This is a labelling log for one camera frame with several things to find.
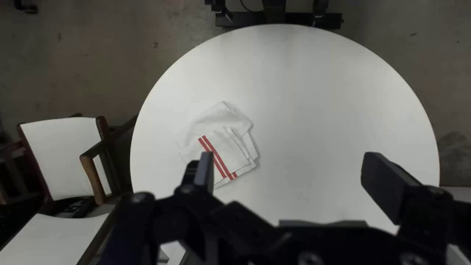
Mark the white towel with red lines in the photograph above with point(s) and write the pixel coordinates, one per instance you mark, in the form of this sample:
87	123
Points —
221	127

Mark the wooden chair with white seat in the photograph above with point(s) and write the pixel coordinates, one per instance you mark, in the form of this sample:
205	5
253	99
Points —
59	157
44	241

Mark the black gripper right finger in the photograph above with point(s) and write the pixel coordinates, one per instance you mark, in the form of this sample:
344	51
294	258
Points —
387	185

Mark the small black device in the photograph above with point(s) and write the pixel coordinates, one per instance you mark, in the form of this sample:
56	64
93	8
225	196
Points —
75	207

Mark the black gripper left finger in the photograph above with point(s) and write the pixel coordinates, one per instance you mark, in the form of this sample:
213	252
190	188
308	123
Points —
206	171

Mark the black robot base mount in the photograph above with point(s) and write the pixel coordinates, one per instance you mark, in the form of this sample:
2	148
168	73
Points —
274	17

